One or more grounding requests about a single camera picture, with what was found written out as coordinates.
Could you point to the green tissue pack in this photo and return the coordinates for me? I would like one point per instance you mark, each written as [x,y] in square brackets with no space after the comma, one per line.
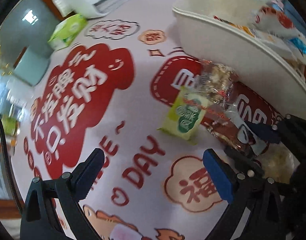
[68,30]

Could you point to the printed cartoon tablecloth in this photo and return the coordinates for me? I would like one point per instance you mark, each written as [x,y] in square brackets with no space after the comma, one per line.
[118,155]

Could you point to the white plastic container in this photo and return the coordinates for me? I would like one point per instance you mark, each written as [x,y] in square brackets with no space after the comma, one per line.
[230,42]

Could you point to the green snack packet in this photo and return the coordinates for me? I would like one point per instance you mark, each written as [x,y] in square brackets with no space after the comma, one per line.
[185,117]

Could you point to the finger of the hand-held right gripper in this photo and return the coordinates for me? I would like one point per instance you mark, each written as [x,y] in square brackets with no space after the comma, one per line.
[263,133]
[245,162]

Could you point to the white and red snack packet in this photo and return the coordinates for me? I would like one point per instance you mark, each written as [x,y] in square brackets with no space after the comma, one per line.
[275,17]

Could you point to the teal box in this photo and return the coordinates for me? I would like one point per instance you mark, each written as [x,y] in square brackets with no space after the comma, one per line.
[30,67]

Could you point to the clear red-print snack packet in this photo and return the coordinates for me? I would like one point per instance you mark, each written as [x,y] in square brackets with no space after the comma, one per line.
[228,132]

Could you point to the blue and white snack packet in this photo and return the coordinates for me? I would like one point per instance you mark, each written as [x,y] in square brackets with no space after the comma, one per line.
[299,45]

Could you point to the brown snack in clear packet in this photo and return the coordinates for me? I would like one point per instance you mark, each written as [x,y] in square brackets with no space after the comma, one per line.
[219,80]

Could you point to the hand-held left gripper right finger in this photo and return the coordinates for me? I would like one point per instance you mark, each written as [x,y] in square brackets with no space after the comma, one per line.
[216,177]

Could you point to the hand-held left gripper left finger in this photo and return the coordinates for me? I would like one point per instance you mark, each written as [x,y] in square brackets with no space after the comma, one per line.
[90,172]

